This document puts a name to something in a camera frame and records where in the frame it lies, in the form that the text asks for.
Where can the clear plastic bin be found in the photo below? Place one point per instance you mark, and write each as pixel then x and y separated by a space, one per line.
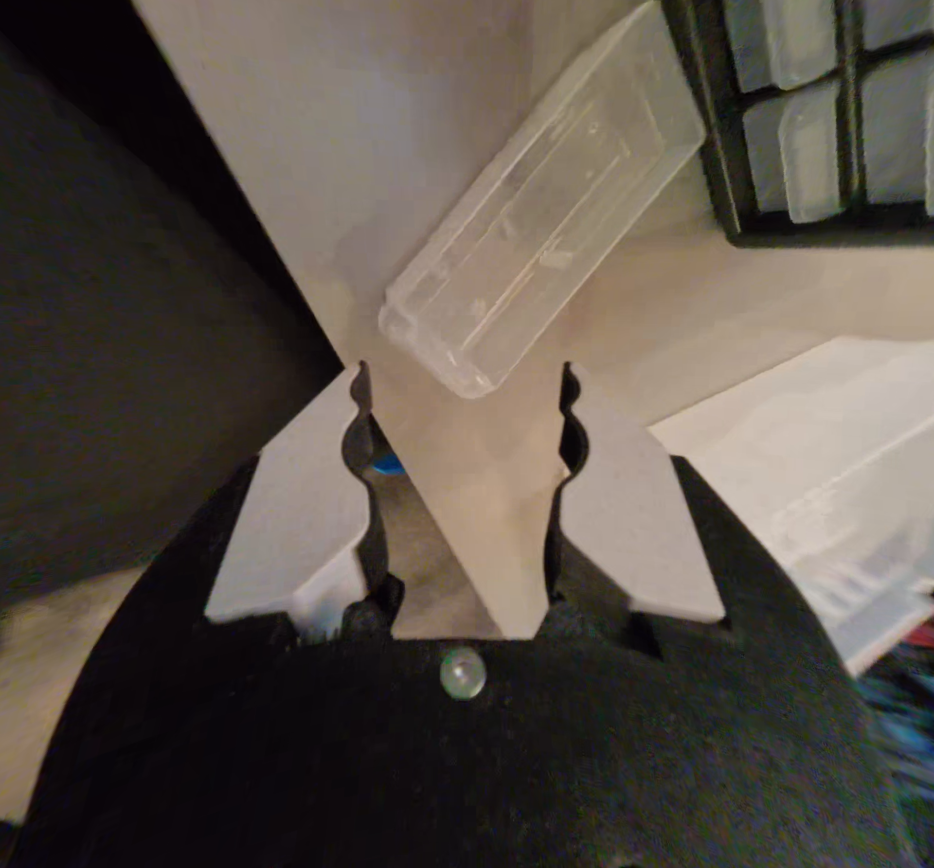
pixel 839 481

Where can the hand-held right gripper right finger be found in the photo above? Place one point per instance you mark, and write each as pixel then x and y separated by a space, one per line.
pixel 642 518

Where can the black drawer cabinet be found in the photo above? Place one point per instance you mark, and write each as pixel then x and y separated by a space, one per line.
pixel 700 44

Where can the clear plastic drawer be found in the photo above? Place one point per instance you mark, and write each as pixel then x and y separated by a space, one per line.
pixel 540 211

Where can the rows of small clear drawers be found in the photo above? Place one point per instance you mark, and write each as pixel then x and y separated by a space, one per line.
pixel 788 22

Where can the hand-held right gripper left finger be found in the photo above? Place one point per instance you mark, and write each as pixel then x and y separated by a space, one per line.
pixel 292 518

